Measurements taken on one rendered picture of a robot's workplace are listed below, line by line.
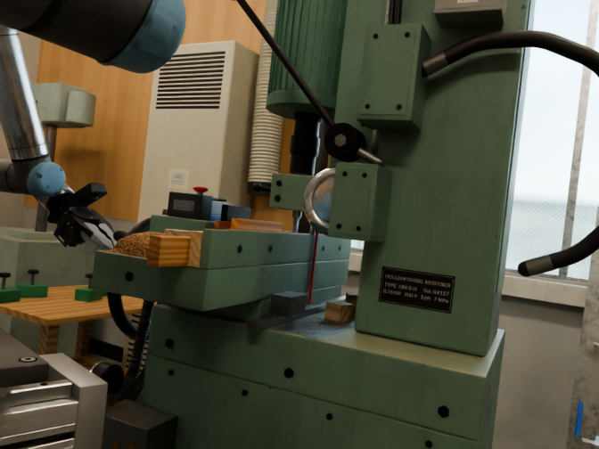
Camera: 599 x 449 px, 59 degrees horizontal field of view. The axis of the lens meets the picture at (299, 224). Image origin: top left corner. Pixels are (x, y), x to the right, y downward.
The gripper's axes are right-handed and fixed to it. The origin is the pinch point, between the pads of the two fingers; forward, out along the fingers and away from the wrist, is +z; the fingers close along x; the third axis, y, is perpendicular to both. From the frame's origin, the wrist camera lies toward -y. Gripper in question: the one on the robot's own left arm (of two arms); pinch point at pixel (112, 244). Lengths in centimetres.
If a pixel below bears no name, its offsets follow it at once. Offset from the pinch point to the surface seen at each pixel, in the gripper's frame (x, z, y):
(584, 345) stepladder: -75, 90, -33
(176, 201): 4.1, 12.9, -19.7
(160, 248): 32, 36, -25
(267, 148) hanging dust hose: -132, -61, -13
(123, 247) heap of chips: 25.2, 24.6, -17.4
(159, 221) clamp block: 4.3, 11.5, -14.1
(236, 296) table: 16.8, 41.3, -20.3
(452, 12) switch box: 3, 40, -73
